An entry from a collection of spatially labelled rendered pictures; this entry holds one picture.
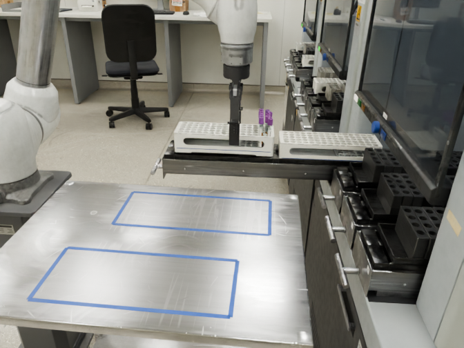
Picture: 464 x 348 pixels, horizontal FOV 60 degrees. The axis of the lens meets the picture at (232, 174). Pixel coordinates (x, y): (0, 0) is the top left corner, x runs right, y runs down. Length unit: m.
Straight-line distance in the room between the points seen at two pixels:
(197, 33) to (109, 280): 4.13
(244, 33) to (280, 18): 3.57
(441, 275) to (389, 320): 0.14
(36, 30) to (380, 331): 1.18
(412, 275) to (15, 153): 1.05
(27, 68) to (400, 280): 1.17
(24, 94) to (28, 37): 0.17
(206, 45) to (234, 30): 3.64
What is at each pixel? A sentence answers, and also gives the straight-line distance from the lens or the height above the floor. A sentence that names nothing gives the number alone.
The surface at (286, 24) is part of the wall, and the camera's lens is 4.68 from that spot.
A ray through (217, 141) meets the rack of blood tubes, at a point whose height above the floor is 0.83.
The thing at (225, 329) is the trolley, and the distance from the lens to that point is 0.67.
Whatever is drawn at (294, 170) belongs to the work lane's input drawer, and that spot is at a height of 0.79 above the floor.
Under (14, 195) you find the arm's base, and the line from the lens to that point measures 1.32.
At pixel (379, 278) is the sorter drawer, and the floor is 0.79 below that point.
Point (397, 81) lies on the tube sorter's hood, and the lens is 0.98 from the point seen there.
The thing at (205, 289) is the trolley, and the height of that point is 0.82.
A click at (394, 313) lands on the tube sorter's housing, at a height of 0.73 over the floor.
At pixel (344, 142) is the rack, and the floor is 0.86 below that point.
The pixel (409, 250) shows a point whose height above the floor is 0.84.
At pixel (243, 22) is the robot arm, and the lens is 1.09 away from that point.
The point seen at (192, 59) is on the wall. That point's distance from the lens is 4.78.
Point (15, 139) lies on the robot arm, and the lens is 1.27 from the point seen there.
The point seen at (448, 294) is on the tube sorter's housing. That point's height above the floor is 0.85.
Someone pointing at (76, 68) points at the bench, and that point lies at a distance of 4.55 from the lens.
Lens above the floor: 1.32
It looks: 27 degrees down
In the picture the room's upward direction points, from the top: 1 degrees clockwise
